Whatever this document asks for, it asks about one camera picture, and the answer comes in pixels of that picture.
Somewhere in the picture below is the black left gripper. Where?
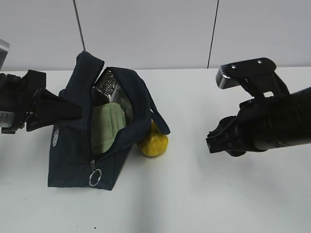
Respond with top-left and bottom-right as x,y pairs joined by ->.
0,70 -> 82,134

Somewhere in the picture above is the yellow pear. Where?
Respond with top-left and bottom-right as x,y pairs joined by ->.
137,120 -> 169,157

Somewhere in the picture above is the silver zipper pull ring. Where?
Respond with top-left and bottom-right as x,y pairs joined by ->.
88,159 -> 103,187

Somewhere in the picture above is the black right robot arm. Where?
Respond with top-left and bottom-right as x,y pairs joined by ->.
206,88 -> 311,157

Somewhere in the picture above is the dark blue lunch bag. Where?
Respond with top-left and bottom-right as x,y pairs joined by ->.
48,51 -> 170,190

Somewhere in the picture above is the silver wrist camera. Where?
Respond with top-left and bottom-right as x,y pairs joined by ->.
0,39 -> 10,69
216,57 -> 290,102

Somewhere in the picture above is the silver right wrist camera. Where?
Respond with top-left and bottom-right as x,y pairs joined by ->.
216,57 -> 290,102

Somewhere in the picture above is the glass container with green lid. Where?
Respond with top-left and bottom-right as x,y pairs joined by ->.
91,102 -> 126,156

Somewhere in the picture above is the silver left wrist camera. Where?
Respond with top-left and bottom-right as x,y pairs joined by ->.
0,39 -> 10,69

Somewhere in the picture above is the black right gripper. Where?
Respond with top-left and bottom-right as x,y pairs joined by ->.
206,96 -> 292,157

